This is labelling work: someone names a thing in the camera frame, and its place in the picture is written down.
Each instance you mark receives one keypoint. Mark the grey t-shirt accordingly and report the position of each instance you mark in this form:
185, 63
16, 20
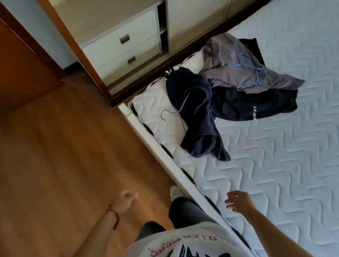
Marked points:
227, 70

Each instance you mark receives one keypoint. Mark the person's right forearm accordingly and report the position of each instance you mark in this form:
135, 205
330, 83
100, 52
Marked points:
278, 236

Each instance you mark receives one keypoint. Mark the white quilted mattress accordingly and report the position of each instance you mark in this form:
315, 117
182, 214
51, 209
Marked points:
300, 163

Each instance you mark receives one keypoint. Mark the navy printed shorts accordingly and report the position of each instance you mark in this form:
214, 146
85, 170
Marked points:
195, 114

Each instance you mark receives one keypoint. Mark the brown wooden door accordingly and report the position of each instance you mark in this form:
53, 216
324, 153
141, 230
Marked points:
1, 61

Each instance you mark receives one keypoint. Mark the person's dark jeans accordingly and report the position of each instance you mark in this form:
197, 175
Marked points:
186, 214

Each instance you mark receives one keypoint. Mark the person's white printed t-shirt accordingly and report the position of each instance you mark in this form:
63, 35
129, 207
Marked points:
142, 256

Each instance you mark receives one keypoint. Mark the person's right hand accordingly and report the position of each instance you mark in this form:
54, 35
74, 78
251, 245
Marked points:
241, 202

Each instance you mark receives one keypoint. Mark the person's white shoe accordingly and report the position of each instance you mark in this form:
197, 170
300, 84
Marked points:
175, 191

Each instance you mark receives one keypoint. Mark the white wardrobe drawer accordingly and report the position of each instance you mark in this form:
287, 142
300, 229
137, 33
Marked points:
104, 47
113, 70

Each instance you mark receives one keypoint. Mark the black Li-Ning t-shirt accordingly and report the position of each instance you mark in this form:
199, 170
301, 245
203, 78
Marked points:
246, 105

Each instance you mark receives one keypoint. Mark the white and brown wardrobe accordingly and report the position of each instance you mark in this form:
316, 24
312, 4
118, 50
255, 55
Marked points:
113, 19

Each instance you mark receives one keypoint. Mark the person's left hand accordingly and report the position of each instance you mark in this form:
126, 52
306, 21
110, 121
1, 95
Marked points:
124, 201

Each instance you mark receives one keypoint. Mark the person's left forearm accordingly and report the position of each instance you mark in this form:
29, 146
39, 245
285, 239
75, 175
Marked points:
86, 254

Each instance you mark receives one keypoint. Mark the white bed frame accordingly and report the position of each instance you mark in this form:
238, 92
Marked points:
145, 133

